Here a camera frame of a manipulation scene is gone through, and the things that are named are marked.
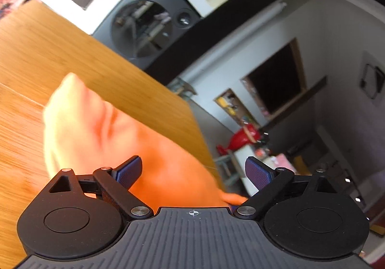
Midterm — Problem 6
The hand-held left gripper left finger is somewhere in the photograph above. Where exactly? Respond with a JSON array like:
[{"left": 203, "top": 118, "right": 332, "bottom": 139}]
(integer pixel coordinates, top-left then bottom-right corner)
[{"left": 48, "top": 155, "right": 154, "bottom": 220}]

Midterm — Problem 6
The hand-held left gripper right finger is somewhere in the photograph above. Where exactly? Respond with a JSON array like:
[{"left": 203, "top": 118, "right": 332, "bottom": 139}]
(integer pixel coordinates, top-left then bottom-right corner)
[{"left": 236, "top": 156, "right": 344, "bottom": 221}]

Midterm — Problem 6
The orange pumpkin costume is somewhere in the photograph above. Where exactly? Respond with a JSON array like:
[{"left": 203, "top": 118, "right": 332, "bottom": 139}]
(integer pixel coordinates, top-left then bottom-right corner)
[{"left": 42, "top": 73, "right": 251, "bottom": 210}]

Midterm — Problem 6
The red toy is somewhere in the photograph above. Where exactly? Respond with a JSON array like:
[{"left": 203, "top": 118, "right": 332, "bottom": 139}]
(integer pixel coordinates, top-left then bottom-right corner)
[{"left": 217, "top": 126, "right": 263, "bottom": 156}]

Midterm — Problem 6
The small wooden stool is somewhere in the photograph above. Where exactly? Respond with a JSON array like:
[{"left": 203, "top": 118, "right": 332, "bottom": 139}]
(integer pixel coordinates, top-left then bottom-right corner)
[{"left": 167, "top": 77, "right": 198, "bottom": 100}]

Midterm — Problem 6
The white pipe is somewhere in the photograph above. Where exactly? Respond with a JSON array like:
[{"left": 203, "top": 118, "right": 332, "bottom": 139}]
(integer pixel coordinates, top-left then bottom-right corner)
[{"left": 180, "top": 1, "right": 288, "bottom": 81}]

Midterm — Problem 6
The grey washing machine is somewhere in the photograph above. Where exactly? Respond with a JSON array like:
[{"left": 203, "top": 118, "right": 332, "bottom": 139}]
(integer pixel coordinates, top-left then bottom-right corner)
[{"left": 92, "top": 0, "right": 204, "bottom": 73}]

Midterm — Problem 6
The wall niche with yellow items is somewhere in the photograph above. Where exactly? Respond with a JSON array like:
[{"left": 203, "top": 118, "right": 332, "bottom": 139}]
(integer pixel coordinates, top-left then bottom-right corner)
[{"left": 214, "top": 88, "right": 260, "bottom": 135}]

